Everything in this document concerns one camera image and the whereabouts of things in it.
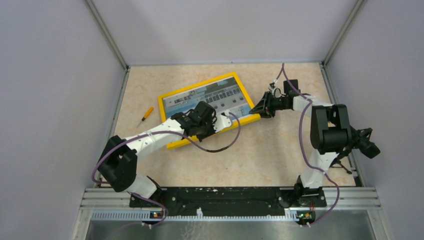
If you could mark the white cable duct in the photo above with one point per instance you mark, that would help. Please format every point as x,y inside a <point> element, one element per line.
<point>147,216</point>

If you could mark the aluminium front rail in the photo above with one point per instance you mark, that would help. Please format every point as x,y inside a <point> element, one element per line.
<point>350,198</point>

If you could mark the black mini tripod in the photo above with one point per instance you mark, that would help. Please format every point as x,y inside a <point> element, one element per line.
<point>337,162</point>

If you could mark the orange handled screwdriver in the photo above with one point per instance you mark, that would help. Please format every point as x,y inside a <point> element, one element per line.
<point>146,115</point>

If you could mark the yellow picture frame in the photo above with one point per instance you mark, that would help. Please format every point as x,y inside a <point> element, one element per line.
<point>164,106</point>

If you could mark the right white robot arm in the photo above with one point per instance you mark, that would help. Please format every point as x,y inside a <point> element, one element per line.
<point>330,136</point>

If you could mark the building and sky photo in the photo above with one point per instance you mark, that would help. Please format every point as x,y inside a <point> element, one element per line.
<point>215,96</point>

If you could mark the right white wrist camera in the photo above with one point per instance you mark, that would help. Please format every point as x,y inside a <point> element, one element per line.
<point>275,91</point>

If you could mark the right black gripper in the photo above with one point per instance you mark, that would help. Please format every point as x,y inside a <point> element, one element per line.
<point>264,104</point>

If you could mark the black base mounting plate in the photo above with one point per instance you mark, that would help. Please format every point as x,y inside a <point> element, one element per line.
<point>259,201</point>

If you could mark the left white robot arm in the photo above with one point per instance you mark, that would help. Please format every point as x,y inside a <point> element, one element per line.
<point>118,162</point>

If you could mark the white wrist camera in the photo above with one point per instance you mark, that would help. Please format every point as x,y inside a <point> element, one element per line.
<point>275,91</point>
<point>222,122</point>

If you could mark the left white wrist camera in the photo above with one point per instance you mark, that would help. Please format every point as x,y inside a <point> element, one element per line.
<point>222,122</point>

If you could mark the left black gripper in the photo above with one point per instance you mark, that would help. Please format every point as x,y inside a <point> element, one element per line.
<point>210,120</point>

